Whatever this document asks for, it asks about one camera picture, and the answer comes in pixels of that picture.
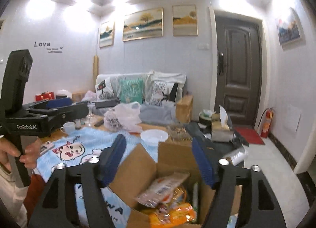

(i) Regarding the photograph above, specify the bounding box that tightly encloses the green white snack packet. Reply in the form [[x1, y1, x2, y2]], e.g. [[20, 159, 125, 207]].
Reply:
[[192, 182, 199, 214]]

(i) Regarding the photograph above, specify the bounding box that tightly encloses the orange clear snack bag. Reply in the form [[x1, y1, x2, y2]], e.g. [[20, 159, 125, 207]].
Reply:
[[141, 202, 197, 228]]

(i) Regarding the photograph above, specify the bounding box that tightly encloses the brown biscuit packet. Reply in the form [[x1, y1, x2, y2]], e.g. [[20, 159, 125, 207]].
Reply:
[[135, 172, 190, 208]]

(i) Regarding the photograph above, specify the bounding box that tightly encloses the person's left hand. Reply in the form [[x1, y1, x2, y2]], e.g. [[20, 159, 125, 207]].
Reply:
[[1, 138, 42, 172]]

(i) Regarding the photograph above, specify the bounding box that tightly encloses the white mug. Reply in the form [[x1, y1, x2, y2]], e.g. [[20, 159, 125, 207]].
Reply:
[[60, 122, 76, 135]]

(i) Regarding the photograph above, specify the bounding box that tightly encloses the clear glass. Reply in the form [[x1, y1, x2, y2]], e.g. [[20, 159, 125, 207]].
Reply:
[[85, 110, 95, 127]]

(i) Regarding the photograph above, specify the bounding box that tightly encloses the black remote control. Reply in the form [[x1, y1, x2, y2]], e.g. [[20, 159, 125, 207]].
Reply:
[[94, 119, 104, 127]]

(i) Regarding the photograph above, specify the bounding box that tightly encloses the blue cartoon tablecloth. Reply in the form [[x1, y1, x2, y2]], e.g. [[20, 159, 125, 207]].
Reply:
[[35, 126, 159, 228]]

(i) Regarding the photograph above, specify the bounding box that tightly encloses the white printed plastic bag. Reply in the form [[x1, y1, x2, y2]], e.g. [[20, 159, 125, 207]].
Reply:
[[103, 101, 142, 134]]

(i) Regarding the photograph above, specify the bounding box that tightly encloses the teal patterned cushion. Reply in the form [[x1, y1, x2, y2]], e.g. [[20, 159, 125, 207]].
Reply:
[[118, 78, 144, 104]]

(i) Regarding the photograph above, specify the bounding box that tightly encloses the red doormat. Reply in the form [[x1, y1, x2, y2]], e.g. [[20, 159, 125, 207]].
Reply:
[[235, 126, 265, 145]]

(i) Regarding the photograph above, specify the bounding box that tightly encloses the small teal mountain painting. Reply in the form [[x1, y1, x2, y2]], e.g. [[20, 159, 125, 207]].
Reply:
[[99, 21, 115, 48]]

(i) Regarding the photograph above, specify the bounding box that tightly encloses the red fire extinguisher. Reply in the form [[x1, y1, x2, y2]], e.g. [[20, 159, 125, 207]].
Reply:
[[257, 107, 274, 138]]

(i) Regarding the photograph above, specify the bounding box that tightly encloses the tissue box with tissue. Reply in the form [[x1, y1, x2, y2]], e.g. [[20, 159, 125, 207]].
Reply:
[[211, 105, 234, 143]]

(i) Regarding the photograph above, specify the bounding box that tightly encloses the white plastic bowl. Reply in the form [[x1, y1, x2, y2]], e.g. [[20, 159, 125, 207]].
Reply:
[[140, 129, 169, 146]]

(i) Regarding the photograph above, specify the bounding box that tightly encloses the cardboard box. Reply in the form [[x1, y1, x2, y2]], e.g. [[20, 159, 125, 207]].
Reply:
[[108, 141, 243, 228]]

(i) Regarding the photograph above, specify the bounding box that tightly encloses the white sofa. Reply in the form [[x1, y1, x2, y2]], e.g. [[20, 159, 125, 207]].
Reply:
[[93, 70, 186, 126]]

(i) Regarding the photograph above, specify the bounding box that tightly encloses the black white tree cushion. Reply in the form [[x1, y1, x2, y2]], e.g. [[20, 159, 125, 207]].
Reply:
[[145, 80, 178, 107]]

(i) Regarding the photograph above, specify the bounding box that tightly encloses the dark waste bin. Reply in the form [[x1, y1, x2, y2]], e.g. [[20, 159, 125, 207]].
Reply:
[[199, 109, 215, 126]]

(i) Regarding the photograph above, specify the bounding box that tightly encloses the glass snack tray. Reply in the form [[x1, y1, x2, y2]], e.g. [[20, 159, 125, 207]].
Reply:
[[166, 124, 192, 141]]

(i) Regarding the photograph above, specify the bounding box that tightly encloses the wide golden tree painting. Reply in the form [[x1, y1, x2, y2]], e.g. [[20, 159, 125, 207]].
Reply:
[[123, 7, 164, 42]]

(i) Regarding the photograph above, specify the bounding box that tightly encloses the wooden side table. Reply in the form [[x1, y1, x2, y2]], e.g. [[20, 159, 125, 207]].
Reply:
[[176, 94, 193, 123]]

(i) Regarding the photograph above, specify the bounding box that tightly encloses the small golden tree painting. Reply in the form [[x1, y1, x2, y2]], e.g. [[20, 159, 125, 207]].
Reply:
[[172, 5, 198, 37]]

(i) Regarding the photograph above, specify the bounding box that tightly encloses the dark brown door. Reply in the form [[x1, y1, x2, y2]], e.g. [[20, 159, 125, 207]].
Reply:
[[215, 15, 262, 127]]

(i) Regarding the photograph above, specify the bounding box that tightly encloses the mountain landscape painting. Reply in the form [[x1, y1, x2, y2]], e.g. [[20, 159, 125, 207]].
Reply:
[[276, 7, 301, 45]]

